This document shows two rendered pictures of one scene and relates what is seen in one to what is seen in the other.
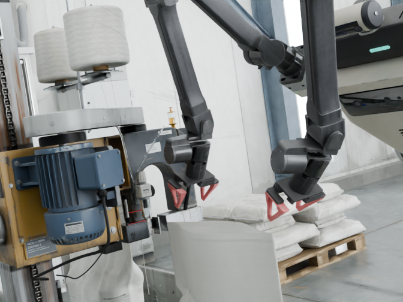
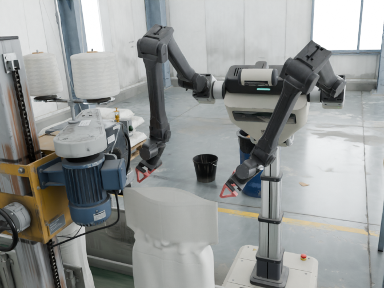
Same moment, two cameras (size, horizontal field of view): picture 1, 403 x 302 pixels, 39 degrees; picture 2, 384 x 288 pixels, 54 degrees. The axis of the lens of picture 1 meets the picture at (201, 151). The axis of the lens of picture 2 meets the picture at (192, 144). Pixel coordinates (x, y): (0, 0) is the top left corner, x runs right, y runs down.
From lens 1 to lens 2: 0.79 m
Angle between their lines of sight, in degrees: 33
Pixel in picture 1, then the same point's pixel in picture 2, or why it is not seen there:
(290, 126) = not seen: hidden behind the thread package
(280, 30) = not seen: outside the picture
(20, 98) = (31, 116)
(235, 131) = not seen: hidden behind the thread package
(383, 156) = (136, 80)
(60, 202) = (90, 200)
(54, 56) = (46, 78)
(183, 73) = (160, 103)
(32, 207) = (50, 198)
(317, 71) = (279, 128)
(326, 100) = (275, 141)
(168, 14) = (158, 66)
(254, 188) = (58, 104)
